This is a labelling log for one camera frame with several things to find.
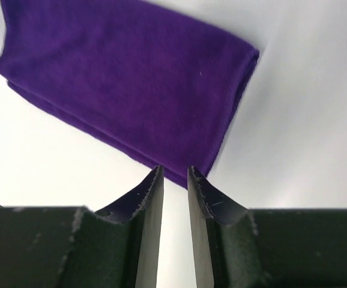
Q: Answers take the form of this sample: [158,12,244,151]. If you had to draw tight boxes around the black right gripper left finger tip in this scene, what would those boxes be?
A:
[0,166,164,287]

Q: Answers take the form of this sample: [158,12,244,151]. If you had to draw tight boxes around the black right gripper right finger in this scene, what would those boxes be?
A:
[187,167,347,287]

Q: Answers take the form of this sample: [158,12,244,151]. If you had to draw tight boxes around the purple microfiber towel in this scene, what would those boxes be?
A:
[0,1,259,187]

